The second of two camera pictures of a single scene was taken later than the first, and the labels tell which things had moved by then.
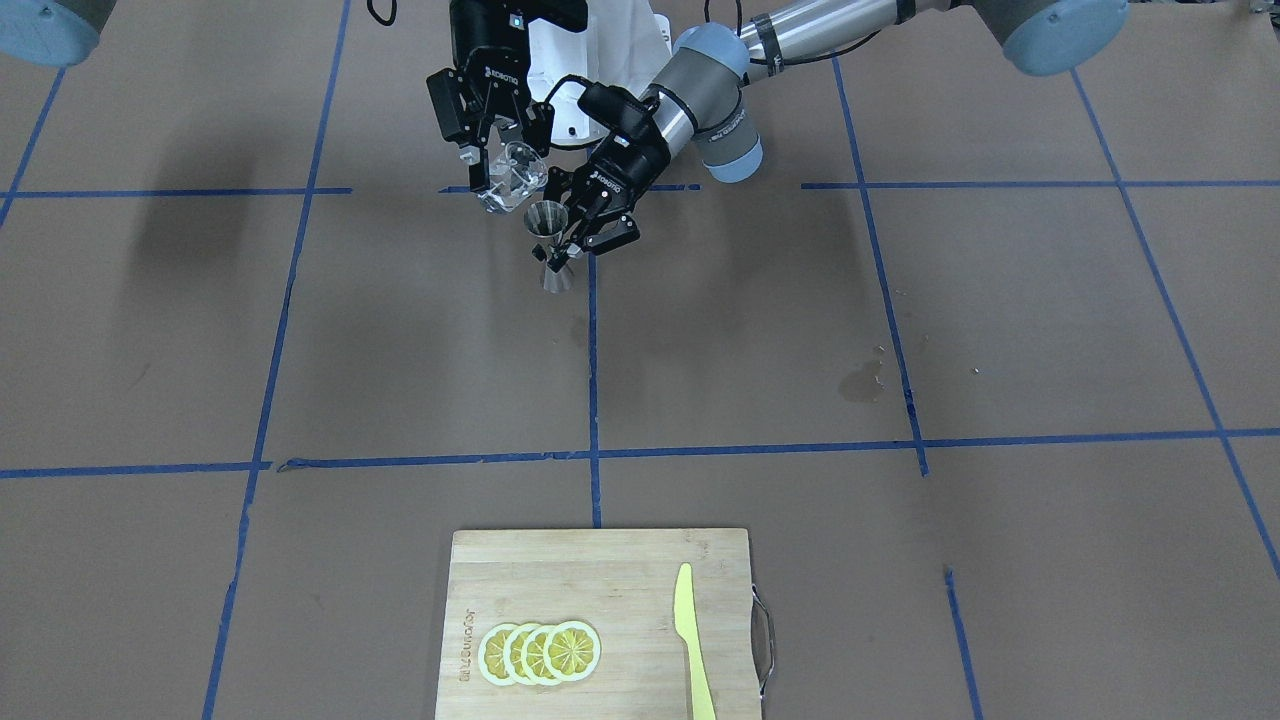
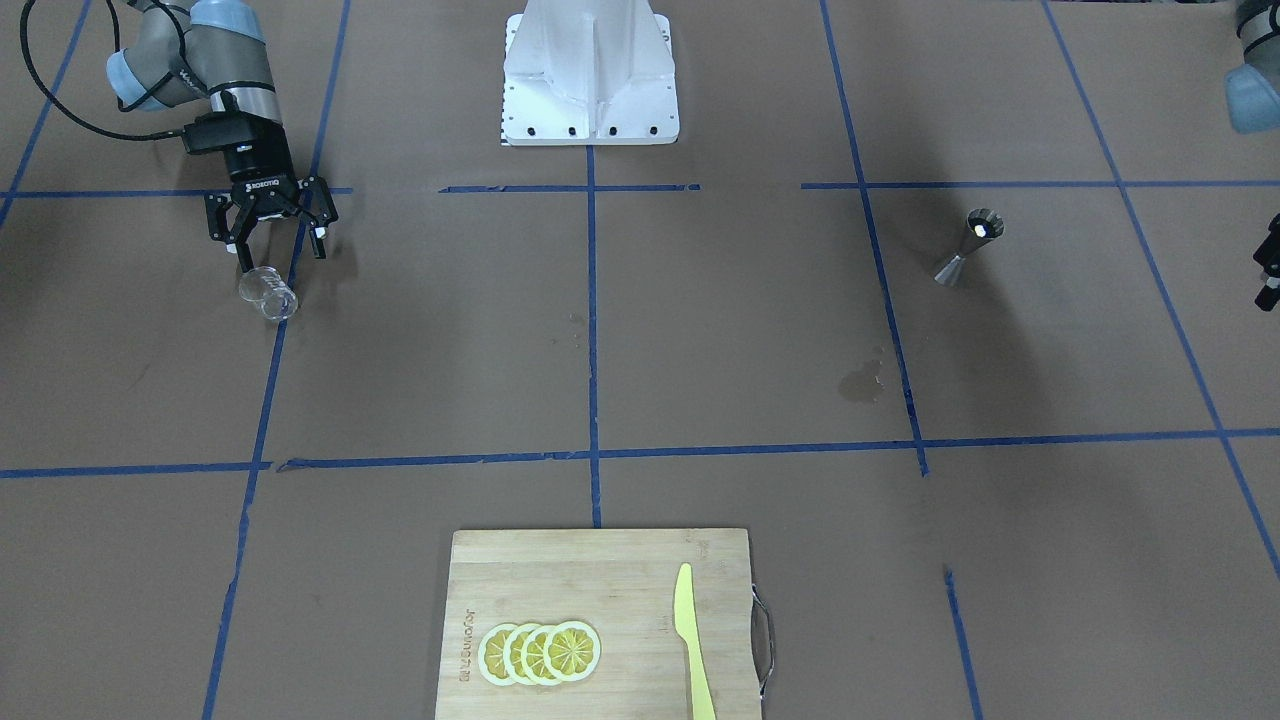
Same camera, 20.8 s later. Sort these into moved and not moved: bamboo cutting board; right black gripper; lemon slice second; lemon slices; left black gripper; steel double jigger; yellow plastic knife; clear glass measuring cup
Moved: left black gripper; clear glass measuring cup; right black gripper; steel double jigger
Not moved: lemon slice second; yellow plastic knife; bamboo cutting board; lemon slices
